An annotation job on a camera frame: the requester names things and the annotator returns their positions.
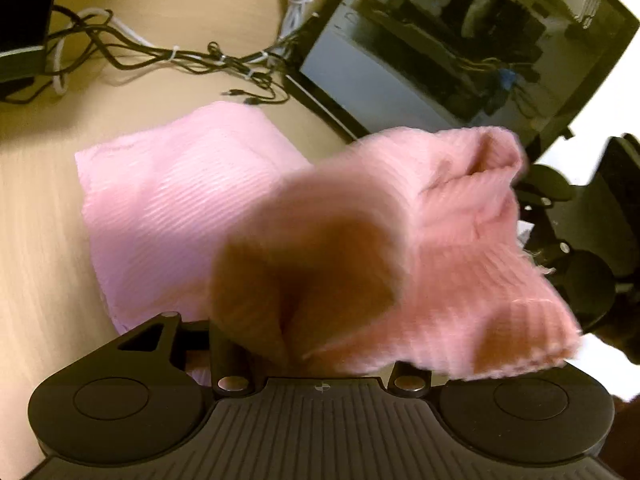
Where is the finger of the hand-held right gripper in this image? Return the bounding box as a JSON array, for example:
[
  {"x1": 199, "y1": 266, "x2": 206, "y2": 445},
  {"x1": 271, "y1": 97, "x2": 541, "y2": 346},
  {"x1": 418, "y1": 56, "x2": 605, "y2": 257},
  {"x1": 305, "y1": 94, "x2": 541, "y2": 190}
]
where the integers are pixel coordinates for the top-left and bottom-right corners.
[{"x1": 515, "y1": 161, "x2": 577, "y2": 273}]

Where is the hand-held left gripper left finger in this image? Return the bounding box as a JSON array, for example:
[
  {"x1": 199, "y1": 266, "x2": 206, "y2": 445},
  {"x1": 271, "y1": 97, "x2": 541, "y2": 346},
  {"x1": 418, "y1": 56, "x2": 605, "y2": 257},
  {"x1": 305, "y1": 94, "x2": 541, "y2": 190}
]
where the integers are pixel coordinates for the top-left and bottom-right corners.
[{"x1": 116, "y1": 311, "x2": 262, "y2": 397}]

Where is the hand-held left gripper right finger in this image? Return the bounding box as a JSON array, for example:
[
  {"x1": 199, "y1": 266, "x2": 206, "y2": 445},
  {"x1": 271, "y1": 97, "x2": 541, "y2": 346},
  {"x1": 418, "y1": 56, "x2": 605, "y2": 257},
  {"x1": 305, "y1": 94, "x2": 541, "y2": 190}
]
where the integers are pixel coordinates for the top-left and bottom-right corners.
[{"x1": 386, "y1": 360, "x2": 434, "y2": 395}]

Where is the pink knitted baby garment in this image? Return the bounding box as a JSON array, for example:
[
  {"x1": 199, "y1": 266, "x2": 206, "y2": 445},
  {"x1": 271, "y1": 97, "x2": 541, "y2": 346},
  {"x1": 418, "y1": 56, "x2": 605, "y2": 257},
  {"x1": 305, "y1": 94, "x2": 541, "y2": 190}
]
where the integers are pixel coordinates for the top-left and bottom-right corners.
[{"x1": 74, "y1": 100, "x2": 585, "y2": 382}]

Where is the glass-sided computer case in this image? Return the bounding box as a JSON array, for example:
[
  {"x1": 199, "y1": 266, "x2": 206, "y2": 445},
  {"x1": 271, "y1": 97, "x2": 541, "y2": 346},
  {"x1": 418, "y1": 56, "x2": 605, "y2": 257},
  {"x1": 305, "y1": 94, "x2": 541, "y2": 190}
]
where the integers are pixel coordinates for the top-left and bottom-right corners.
[{"x1": 284, "y1": 0, "x2": 640, "y2": 163}]

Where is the black computer monitor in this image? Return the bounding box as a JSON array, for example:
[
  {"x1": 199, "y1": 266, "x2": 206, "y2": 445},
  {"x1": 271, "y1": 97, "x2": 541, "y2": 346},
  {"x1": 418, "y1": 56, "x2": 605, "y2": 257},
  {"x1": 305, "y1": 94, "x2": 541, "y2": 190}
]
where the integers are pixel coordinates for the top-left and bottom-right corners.
[{"x1": 0, "y1": 0, "x2": 68, "y2": 106}]

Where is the bundle of black cables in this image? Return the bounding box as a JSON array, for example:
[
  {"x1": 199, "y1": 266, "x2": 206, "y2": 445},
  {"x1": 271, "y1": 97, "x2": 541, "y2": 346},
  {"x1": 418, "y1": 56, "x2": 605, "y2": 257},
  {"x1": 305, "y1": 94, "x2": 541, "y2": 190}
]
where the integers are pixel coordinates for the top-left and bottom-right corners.
[{"x1": 42, "y1": 4, "x2": 293, "y2": 107}]

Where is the thin white cable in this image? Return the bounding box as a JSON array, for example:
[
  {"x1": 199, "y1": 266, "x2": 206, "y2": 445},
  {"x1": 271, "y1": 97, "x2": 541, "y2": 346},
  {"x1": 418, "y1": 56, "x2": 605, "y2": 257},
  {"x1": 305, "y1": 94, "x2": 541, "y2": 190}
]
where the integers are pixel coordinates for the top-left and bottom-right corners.
[{"x1": 51, "y1": 6, "x2": 153, "y2": 97}]

